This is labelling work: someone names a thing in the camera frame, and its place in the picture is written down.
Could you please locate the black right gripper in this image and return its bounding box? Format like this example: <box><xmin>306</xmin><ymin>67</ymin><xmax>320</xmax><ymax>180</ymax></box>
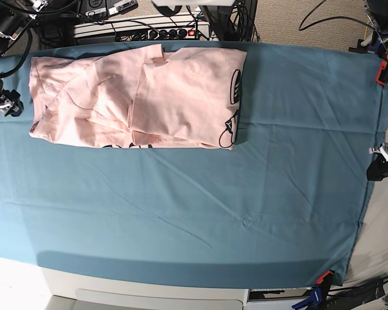
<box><xmin>0</xmin><ymin>90</ymin><xmax>23</xmax><ymax>117</ymax></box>

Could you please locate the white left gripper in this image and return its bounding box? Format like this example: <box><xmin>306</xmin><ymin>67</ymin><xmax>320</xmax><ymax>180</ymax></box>
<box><xmin>366</xmin><ymin>143</ymin><xmax>388</xmax><ymax>181</ymax></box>

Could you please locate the pink T-shirt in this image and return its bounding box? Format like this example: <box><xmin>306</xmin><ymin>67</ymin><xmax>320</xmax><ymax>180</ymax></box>
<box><xmin>28</xmin><ymin>44</ymin><xmax>246</xmax><ymax>149</ymax></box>

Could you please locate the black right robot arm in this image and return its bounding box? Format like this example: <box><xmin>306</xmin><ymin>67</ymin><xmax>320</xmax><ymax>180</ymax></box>
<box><xmin>0</xmin><ymin>1</ymin><xmax>50</xmax><ymax>117</ymax></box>

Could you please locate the teal table cloth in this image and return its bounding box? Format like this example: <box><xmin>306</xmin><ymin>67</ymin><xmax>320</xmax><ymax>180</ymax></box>
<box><xmin>0</xmin><ymin>42</ymin><xmax>388</xmax><ymax>289</ymax></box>

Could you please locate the blue black clamp top right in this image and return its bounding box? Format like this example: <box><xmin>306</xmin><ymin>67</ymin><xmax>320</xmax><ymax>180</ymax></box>
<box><xmin>348</xmin><ymin>32</ymin><xmax>386</xmax><ymax>59</ymax></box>

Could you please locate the orange blue clamp bottom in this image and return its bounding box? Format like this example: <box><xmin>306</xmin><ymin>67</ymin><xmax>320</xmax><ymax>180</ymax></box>
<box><xmin>292</xmin><ymin>270</ymin><xmax>334</xmax><ymax>310</ymax></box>

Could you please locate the white power strip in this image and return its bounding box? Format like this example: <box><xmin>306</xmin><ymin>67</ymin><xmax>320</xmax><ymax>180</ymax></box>
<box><xmin>114</xmin><ymin>26</ymin><xmax>210</xmax><ymax>42</ymax></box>

